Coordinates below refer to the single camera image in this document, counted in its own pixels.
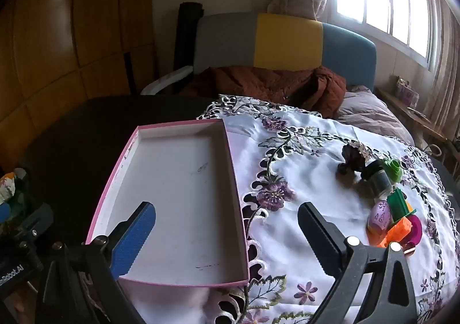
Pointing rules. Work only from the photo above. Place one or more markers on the magenta toy cup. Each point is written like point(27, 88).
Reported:
point(417, 228)

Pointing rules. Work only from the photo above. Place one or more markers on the wooden wardrobe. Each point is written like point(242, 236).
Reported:
point(54, 40)

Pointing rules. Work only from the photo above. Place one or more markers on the white plastic object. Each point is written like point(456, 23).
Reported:
point(165, 81)

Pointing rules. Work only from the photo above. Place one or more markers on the pink cardboard box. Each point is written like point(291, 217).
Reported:
point(172, 201)

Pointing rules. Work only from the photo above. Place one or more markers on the floral patterned cloth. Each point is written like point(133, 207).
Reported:
point(9, 183)

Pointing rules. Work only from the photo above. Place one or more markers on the mauve pillow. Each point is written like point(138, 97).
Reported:
point(370, 111)

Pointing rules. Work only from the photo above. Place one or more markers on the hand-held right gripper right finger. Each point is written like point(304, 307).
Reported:
point(320, 237)

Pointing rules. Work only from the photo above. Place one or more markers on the black cylindrical jar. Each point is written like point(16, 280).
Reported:
point(377, 180)

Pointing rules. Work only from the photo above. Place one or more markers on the dark brown toy figurine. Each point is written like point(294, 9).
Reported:
point(350, 162)

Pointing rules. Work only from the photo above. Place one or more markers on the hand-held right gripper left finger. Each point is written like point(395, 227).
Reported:
point(134, 237)

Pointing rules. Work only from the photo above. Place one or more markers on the white floral embroidered tablecloth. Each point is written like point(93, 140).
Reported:
point(305, 173)

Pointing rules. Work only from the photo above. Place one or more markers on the green toy cup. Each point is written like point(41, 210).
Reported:
point(392, 168)

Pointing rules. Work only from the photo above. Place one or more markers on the purple box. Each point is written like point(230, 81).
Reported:
point(408, 90)

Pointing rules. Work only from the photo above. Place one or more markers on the grey yellow blue headboard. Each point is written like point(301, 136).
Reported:
point(287, 40)

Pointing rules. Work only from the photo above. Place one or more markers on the wooden side table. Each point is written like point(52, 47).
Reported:
point(406, 108)

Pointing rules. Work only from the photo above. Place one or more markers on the brown quilted blanket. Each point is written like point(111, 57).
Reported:
point(269, 86)

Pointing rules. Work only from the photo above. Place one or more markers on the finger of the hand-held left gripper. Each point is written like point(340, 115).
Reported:
point(3, 214)

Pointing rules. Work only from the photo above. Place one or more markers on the purple patterned egg toy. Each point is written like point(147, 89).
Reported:
point(381, 214)

